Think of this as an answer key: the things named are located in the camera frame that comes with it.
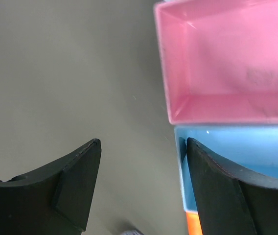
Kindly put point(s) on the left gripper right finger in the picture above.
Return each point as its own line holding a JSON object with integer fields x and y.
{"x": 231, "y": 199}

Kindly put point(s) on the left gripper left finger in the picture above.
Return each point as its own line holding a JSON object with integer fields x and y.
{"x": 54, "y": 199}

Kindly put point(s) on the light blue bin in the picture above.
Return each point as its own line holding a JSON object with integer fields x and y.
{"x": 254, "y": 147}

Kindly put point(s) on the pink plastic bin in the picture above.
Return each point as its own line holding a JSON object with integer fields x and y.
{"x": 219, "y": 60}

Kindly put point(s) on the clear staples box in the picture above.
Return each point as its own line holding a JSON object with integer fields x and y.
{"x": 127, "y": 228}

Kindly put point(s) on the orange cap highlighter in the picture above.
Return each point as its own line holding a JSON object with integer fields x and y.
{"x": 193, "y": 223}

